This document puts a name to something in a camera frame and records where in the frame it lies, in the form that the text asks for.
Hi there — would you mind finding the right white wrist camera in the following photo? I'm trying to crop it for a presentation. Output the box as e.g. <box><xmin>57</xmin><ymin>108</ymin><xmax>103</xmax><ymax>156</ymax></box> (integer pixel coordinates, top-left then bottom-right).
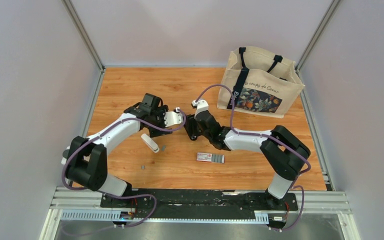
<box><xmin>191</xmin><ymin>99</ymin><xmax>209</xmax><ymax>119</ymax></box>

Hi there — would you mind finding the red staple box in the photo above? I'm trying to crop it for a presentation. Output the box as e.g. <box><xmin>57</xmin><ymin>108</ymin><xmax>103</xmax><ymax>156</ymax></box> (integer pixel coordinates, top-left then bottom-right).
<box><xmin>196</xmin><ymin>152</ymin><xmax>225</xmax><ymax>164</ymax></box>

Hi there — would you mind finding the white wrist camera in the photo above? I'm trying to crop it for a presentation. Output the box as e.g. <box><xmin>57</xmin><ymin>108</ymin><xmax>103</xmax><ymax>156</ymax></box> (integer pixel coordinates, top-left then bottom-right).
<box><xmin>191</xmin><ymin>99</ymin><xmax>209</xmax><ymax>119</ymax></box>
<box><xmin>163</xmin><ymin>107</ymin><xmax>186</xmax><ymax>128</ymax></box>

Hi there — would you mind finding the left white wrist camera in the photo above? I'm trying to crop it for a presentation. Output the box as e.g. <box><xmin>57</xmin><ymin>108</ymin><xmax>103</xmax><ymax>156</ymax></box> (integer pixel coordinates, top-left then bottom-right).
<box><xmin>163</xmin><ymin>107</ymin><xmax>186</xmax><ymax>128</ymax></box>

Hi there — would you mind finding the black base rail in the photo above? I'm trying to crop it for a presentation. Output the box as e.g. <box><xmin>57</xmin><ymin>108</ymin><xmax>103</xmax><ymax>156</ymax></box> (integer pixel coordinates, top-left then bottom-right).
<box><xmin>100</xmin><ymin>188</ymin><xmax>300</xmax><ymax>228</ymax></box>

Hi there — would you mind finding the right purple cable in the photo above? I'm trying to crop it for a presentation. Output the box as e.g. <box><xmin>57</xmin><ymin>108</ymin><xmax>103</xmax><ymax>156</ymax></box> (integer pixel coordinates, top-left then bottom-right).
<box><xmin>194</xmin><ymin>84</ymin><xmax>312</xmax><ymax>175</ymax></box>

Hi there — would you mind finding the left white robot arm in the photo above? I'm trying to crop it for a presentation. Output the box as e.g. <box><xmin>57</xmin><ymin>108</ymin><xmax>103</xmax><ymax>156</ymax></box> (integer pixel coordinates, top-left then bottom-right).
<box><xmin>61</xmin><ymin>93</ymin><xmax>171</xmax><ymax>208</ymax></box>

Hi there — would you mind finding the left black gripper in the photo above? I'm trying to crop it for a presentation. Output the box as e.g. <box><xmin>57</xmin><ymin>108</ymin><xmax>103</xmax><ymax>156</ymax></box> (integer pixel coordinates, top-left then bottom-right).
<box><xmin>147</xmin><ymin>105</ymin><xmax>173</xmax><ymax>138</ymax></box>

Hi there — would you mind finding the black stapler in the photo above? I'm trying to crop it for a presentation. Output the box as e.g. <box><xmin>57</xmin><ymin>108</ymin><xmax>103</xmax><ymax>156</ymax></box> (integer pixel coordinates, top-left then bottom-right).
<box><xmin>183</xmin><ymin>114</ymin><xmax>200</xmax><ymax>141</ymax></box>

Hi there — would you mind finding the beige floral tote bag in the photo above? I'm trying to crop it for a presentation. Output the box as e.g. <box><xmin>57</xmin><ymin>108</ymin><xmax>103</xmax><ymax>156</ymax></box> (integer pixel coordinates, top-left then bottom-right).
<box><xmin>217</xmin><ymin>46</ymin><xmax>305</xmax><ymax>118</ymax></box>

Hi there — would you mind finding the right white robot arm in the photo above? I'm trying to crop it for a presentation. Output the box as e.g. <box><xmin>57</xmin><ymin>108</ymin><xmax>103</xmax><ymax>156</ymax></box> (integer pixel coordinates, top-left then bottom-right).
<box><xmin>184</xmin><ymin>110</ymin><xmax>311</xmax><ymax>210</ymax></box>

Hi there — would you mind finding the white stapler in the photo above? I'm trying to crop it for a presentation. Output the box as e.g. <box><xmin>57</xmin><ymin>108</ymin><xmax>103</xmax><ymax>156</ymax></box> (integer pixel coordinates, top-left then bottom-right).
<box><xmin>140</xmin><ymin>133</ymin><xmax>160</xmax><ymax>153</ymax></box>

